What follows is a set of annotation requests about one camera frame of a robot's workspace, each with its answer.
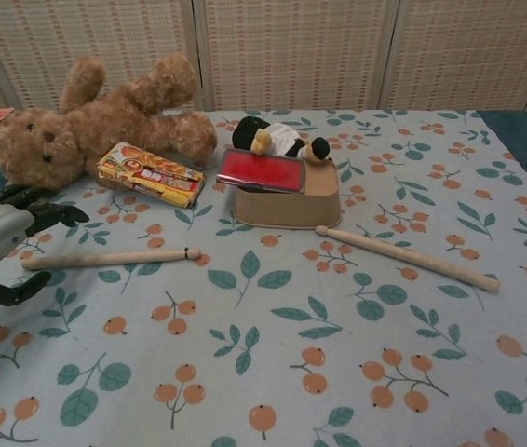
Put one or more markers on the wooden drumstick with black band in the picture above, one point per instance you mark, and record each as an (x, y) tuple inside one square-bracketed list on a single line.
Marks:
[(105, 259)]

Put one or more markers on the plain wooden drumstick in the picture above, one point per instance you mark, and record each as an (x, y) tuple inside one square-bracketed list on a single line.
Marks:
[(408, 256)]

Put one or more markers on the brown teddy bear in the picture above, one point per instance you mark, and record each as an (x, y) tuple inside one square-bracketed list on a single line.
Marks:
[(105, 116)]

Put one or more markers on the yellow snack box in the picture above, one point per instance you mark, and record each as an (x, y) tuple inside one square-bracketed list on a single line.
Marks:
[(152, 174)]

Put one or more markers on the red stamp pad case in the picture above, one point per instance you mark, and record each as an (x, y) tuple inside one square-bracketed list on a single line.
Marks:
[(261, 170)]

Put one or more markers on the floral print tablecloth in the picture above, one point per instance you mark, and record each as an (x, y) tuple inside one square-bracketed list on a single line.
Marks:
[(263, 326)]

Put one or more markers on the tan oval container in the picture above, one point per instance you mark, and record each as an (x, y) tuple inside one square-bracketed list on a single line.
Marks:
[(291, 205)]

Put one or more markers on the black and white plush toy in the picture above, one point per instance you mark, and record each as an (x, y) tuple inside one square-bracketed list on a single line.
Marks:
[(282, 135)]

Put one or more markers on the woven folding screen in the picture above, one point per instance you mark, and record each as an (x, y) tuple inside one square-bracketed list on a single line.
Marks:
[(291, 51)]

